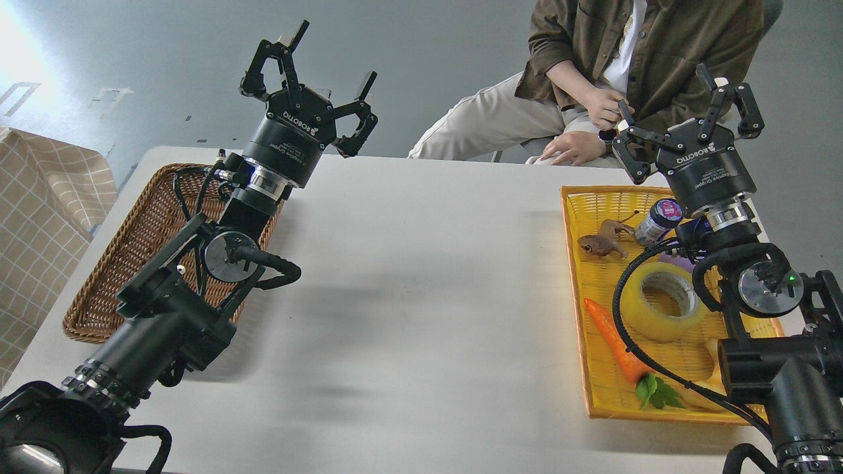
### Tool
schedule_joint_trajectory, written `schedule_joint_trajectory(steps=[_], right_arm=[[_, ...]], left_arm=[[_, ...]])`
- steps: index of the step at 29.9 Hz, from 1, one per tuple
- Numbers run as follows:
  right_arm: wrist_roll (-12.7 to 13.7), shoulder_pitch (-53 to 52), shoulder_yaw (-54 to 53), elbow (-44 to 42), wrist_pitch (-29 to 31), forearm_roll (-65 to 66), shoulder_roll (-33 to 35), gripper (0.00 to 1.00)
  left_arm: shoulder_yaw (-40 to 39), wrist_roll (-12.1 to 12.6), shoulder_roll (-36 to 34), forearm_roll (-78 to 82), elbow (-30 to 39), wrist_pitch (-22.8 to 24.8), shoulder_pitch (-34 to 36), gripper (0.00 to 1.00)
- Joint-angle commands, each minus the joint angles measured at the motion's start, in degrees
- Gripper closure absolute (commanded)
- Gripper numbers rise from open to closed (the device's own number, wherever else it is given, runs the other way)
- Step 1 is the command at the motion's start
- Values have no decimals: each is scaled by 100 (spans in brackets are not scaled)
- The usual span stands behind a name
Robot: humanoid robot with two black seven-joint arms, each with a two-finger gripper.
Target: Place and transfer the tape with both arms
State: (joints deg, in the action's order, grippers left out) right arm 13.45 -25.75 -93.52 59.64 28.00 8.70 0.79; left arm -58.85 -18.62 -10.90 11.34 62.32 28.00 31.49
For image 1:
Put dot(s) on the purple foam block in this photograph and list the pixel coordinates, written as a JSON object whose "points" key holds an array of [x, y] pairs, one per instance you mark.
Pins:
{"points": [[678, 261]]}

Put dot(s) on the yellow plastic basket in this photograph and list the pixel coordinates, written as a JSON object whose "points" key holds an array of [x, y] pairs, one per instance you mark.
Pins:
{"points": [[608, 393]]}

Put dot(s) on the person's lower hand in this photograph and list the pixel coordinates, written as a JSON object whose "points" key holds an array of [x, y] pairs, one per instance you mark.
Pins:
{"points": [[574, 148]]}

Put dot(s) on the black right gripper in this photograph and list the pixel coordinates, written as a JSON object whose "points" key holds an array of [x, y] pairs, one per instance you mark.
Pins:
{"points": [[699, 161]]}

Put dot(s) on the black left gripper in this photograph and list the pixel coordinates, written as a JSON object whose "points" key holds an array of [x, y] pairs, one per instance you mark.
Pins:
{"points": [[293, 135]]}

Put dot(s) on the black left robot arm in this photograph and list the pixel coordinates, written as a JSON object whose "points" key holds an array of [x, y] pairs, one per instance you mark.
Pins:
{"points": [[178, 308]]}

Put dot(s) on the orange toy carrot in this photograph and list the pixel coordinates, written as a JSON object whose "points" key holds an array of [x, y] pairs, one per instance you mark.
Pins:
{"points": [[650, 389]]}

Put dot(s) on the beige checkered cloth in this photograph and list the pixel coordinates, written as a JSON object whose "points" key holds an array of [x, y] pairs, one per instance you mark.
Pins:
{"points": [[53, 194]]}

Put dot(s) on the brown wicker basket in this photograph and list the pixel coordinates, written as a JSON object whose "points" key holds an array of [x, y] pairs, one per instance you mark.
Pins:
{"points": [[173, 196]]}

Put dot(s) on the small dark jar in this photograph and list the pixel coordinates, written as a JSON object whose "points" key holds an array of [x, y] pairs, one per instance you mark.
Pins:
{"points": [[664, 216]]}

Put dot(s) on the brown toy frog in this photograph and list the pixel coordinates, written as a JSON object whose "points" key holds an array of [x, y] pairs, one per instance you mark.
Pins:
{"points": [[606, 240]]}

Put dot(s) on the seated person in brown jacket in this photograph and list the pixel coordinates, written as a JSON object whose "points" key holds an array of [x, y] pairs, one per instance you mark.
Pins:
{"points": [[646, 50]]}

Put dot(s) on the person's upper hand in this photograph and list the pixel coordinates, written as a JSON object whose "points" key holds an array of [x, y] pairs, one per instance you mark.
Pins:
{"points": [[603, 107]]}

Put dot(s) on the toy croissant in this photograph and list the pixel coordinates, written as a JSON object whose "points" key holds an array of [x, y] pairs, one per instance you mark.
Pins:
{"points": [[713, 383]]}

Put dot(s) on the yellow tape roll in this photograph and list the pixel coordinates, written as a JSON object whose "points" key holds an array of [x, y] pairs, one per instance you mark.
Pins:
{"points": [[659, 302]]}

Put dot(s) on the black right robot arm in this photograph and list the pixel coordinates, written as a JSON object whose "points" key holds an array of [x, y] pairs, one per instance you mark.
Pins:
{"points": [[781, 360]]}

